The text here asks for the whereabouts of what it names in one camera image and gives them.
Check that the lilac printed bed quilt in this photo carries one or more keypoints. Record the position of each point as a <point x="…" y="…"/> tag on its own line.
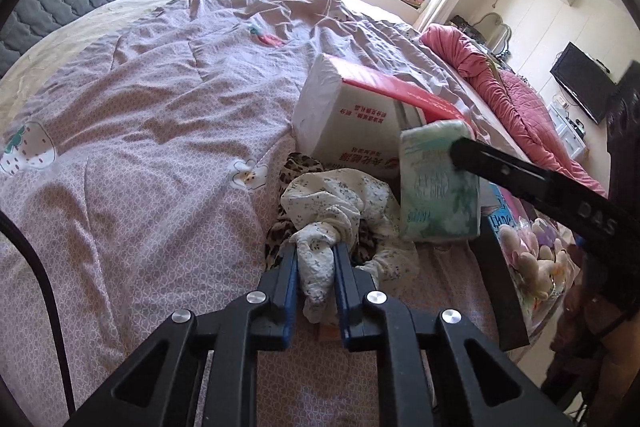
<point x="150" y="107"/>

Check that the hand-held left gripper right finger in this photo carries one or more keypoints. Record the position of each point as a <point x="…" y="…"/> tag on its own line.
<point x="342" y="292"/>

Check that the white storage drawers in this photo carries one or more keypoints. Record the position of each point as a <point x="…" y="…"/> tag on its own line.
<point x="567" y="132"/>

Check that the green floral tissue pack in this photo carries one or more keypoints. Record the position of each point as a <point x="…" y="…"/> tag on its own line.
<point x="435" y="187"/>

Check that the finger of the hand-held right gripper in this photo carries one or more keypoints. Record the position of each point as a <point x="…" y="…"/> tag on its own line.
<point x="525" y="182"/>

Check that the black flat television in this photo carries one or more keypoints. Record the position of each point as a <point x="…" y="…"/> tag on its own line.
<point x="582" y="82"/>

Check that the red and white tissue box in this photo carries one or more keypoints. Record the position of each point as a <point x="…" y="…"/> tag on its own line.
<point x="340" y="122"/>

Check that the grey cardboard box tray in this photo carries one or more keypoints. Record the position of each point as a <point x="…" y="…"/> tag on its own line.
<point x="495" y="277"/>

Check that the pink and blue book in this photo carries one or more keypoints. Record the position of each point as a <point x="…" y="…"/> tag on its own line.
<point x="502" y="217"/>

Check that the white chair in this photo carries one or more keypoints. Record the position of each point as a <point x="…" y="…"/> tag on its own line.
<point x="492" y="32"/>

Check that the person's right forearm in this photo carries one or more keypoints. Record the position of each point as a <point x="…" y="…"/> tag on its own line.
<point x="617" y="372"/>

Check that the pink quilt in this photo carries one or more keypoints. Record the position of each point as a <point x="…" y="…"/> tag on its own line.
<point x="500" y="97"/>

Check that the white floral cloth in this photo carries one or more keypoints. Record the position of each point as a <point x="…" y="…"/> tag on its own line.
<point x="340" y="202"/>

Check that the orange paper pad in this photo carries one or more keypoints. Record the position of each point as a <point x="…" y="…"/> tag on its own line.
<point x="327" y="334"/>

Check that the bagged beige and purple plush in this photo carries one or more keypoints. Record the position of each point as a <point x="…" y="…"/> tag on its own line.
<point x="525" y="262"/>

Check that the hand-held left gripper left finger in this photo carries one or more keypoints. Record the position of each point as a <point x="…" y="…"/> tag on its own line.
<point x="290" y="287"/>

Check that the leopard print scrunchie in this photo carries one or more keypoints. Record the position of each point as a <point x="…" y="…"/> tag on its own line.
<point x="300" y="167"/>

